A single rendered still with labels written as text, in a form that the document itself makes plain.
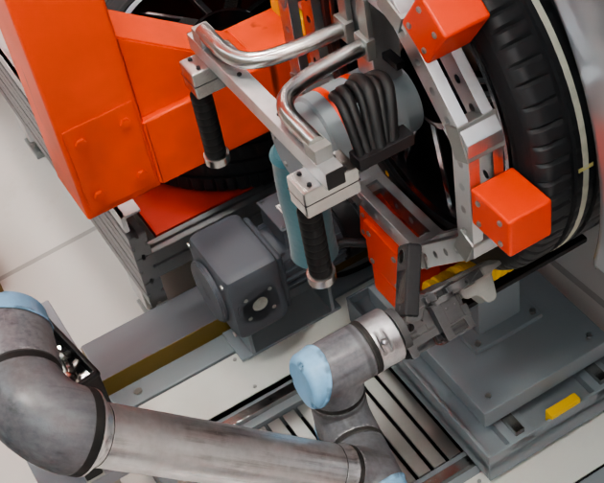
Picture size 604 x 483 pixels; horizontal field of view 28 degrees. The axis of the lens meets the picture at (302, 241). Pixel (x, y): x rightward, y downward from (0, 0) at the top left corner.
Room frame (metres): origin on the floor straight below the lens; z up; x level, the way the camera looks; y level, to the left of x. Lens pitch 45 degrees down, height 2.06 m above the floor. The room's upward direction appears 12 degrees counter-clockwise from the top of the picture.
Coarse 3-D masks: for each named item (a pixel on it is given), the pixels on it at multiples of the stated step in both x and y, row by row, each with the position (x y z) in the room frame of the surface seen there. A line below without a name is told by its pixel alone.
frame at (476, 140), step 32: (288, 0) 1.67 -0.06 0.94; (384, 0) 1.37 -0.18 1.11; (288, 32) 1.69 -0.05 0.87; (416, 64) 1.32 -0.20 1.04; (448, 64) 1.32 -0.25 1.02; (448, 96) 1.26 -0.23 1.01; (480, 96) 1.27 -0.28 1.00; (448, 128) 1.25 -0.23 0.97; (480, 128) 1.23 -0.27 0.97; (480, 160) 1.26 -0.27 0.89; (384, 192) 1.53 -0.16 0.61; (384, 224) 1.46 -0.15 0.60; (416, 224) 1.44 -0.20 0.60; (448, 256) 1.28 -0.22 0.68
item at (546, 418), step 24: (360, 312) 1.65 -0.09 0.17; (408, 360) 1.52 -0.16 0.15; (600, 360) 1.42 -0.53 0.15; (408, 384) 1.49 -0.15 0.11; (432, 384) 1.45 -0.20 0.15; (576, 384) 1.38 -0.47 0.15; (600, 384) 1.35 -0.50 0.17; (432, 408) 1.41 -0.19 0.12; (456, 408) 1.38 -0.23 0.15; (528, 408) 1.34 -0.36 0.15; (552, 408) 1.31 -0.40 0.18; (576, 408) 1.32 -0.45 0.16; (600, 408) 1.34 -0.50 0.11; (456, 432) 1.33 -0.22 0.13; (480, 432) 1.31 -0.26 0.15; (504, 432) 1.29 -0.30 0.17; (528, 432) 1.28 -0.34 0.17; (552, 432) 1.29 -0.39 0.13; (480, 456) 1.26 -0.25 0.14; (504, 456) 1.25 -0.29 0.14; (528, 456) 1.27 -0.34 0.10
